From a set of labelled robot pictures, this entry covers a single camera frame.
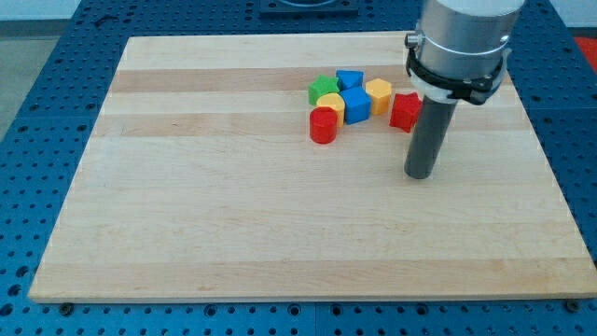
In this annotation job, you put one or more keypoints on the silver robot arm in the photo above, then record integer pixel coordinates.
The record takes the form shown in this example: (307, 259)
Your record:
(459, 48)

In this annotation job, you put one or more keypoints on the green star block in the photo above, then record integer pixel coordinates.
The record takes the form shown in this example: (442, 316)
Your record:
(321, 86)

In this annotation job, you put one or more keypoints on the red star block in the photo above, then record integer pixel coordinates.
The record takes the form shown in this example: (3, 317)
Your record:
(405, 111)

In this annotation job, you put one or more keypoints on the red cylinder block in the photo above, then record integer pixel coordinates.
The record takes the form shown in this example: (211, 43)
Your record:
(323, 125)

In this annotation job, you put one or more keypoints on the yellow heart block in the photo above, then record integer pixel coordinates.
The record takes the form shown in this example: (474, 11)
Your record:
(336, 102)

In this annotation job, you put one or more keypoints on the blue cube block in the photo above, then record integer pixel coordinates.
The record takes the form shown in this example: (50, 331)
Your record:
(357, 105)

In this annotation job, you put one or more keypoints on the wooden board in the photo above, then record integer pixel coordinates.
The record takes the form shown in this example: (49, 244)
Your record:
(200, 183)

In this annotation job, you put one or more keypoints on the blue triangle block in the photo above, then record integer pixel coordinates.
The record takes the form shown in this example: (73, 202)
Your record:
(348, 79)

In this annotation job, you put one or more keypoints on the yellow hexagon block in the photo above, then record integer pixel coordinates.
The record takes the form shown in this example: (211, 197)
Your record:
(379, 92)

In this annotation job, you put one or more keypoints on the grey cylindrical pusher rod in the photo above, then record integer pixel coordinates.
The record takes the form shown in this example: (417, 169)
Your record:
(427, 138)

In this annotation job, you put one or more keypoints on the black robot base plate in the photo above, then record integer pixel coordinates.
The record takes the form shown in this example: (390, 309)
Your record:
(278, 8)

